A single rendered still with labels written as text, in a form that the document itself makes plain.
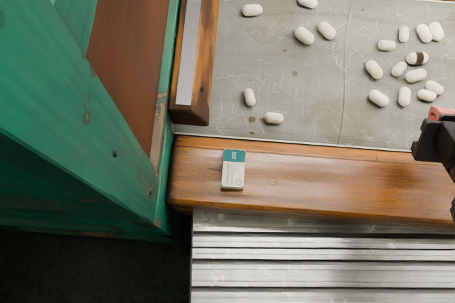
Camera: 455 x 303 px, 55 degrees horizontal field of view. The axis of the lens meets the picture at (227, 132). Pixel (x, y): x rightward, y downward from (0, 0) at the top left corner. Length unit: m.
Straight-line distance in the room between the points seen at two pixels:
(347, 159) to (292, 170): 0.09
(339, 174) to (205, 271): 0.28
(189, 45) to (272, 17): 0.22
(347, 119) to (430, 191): 0.17
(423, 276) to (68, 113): 0.72
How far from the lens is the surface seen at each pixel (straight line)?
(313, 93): 0.79
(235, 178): 0.68
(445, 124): 0.65
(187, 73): 0.65
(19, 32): 0.20
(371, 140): 0.79
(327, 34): 0.82
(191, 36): 0.68
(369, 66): 0.82
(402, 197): 0.76
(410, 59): 0.85
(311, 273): 0.80
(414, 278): 0.86
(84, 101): 0.28
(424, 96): 0.83
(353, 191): 0.73
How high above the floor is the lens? 1.46
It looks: 74 degrees down
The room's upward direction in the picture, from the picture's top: 6 degrees clockwise
